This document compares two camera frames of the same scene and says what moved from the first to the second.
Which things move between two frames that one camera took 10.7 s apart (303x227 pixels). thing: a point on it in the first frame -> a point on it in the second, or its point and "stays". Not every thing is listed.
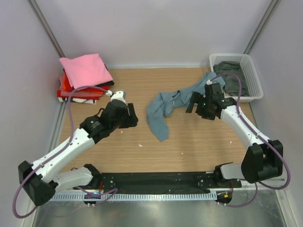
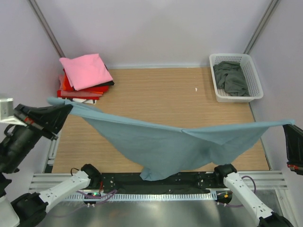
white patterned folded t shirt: x=83 y=100 stays
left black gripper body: x=119 y=123 -> x=20 y=142
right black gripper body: x=203 y=108 -> x=299 y=166
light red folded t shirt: x=76 y=93 stays
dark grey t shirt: x=231 y=86 stays
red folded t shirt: x=67 y=86 stays
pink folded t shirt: x=86 y=70 stays
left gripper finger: x=130 y=121 -> x=50 y=118
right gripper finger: x=195 y=98 -> x=294 y=142
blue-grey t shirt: x=159 y=106 -> x=162 y=152
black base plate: x=166 y=181 stays
